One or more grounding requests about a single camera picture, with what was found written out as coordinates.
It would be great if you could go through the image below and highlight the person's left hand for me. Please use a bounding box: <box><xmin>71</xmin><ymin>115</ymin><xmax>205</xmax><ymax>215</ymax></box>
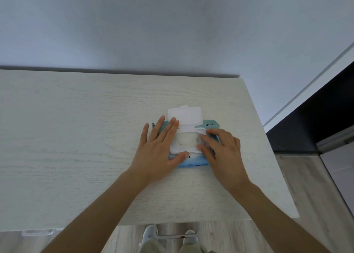
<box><xmin>125</xmin><ymin>116</ymin><xmax>190</xmax><ymax>186</ymax></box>

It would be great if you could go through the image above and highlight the person's right hand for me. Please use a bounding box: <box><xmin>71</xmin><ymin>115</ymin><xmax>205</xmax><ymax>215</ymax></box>
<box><xmin>197</xmin><ymin>129</ymin><xmax>251</xmax><ymax>193</ymax></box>

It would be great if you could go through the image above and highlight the blue wet wipes pack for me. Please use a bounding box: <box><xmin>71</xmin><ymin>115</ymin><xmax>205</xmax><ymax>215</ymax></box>
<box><xmin>152</xmin><ymin>105</ymin><xmax>222</xmax><ymax>169</ymax></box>

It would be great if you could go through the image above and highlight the person's left forearm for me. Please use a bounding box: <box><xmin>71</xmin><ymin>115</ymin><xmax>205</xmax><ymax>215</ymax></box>
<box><xmin>41</xmin><ymin>171</ymin><xmax>151</xmax><ymax>253</ymax></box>

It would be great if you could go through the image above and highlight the person's right forearm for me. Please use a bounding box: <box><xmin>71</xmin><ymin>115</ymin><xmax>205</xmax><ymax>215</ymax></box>
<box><xmin>228</xmin><ymin>182</ymin><xmax>332</xmax><ymax>253</ymax></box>

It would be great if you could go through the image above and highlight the person's white right shoe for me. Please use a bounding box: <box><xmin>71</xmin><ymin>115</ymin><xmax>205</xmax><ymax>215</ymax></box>
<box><xmin>183</xmin><ymin>229</ymin><xmax>198</xmax><ymax>242</ymax></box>

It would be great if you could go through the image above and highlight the person's white shoe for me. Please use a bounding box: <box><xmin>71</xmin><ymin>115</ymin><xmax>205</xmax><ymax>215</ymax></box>
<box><xmin>183</xmin><ymin>229</ymin><xmax>198</xmax><ymax>242</ymax></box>
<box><xmin>142</xmin><ymin>225</ymin><xmax>159</xmax><ymax>243</ymax></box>

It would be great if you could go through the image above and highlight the white table crossbar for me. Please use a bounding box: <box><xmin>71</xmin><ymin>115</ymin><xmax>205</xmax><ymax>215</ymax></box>
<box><xmin>157</xmin><ymin>232</ymin><xmax>198</xmax><ymax>239</ymax></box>

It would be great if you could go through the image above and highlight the person's white left shoe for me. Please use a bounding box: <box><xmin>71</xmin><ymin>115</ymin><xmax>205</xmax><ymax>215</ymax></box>
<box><xmin>142</xmin><ymin>225</ymin><xmax>159</xmax><ymax>243</ymax></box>

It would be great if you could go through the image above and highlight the dark cabinet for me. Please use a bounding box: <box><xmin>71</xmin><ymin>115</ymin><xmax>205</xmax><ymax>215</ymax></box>
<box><xmin>265</xmin><ymin>62</ymin><xmax>354</xmax><ymax>154</ymax></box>

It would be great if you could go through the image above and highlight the white door frame trim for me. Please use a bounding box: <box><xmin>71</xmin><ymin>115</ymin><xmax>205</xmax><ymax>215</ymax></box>
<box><xmin>262</xmin><ymin>41</ymin><xmax>354</xmax><ymax>134</ymax></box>

